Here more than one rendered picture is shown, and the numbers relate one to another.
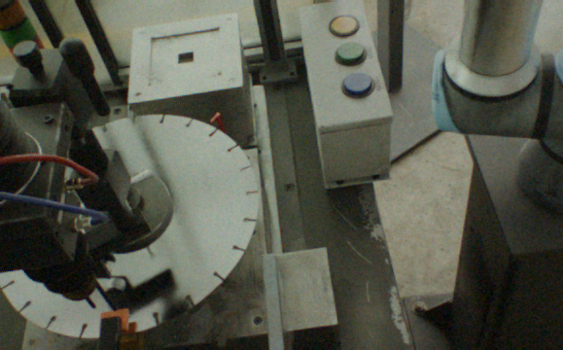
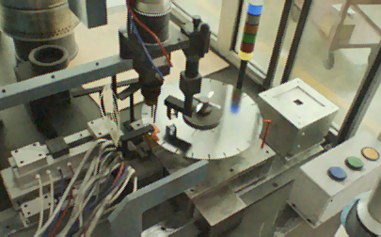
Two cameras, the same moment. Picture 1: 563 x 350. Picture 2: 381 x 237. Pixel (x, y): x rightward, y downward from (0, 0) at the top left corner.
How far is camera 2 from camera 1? 0.41 m
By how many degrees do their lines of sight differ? 33
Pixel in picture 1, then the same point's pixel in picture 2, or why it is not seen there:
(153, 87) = (273, 98)
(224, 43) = (317, 111)
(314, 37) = (352, 144)
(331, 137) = (301, 178)
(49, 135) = (172, 41)
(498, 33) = (379, 192)
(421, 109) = not seen: outside the picture
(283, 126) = not seen: hidden behind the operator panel
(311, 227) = (261, 204)
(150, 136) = (242, 104)
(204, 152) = (246, 125)
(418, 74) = not seen: outside the picture
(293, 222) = (257, 194)
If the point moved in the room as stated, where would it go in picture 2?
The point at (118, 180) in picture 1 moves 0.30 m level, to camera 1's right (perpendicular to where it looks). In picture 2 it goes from (192, 86) to (290, 166)
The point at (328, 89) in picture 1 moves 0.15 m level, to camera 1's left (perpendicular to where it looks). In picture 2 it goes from (325, 163) to (282, 130)
